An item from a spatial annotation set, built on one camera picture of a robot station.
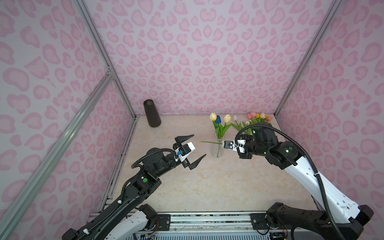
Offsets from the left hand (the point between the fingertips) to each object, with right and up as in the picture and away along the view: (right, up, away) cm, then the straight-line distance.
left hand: (197, 141), depth 62 cm
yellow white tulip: (+8, +11, +17) cm, 21 cm away
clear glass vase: (+13, -9, +32) cm, 35 cm away
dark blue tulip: (+11, +9, +19) cm, 24 cm away
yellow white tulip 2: (+15, +10, +15) cm, 23 cm away
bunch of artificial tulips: (+41, +12, +52) cm, 67 cm away
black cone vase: (-32, +14, +45) cm, 57 cm away
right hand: (+16, 0, +7) cm, 18 cm away
